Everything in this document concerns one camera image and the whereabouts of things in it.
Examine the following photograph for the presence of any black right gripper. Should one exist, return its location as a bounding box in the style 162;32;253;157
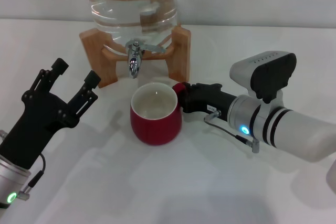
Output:
181;82;237;124

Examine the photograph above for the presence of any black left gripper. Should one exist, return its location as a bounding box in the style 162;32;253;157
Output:
0;58;102;169

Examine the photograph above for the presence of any red ceramic cup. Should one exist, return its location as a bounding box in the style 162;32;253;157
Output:
130;82;190;146

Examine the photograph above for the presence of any chrome metal faucet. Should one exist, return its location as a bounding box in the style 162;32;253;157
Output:
125;39;167;79

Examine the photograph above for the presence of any wooden dispenser stand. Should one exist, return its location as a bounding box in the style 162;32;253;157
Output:
79;24;191;88

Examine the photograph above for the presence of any glass water dispenser jar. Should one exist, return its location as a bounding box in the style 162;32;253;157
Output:
83;0;180;51

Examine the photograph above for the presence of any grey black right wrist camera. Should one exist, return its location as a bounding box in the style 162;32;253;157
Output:
229;50;297;104

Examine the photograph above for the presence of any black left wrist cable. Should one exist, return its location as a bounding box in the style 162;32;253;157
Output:
17;153;47;201

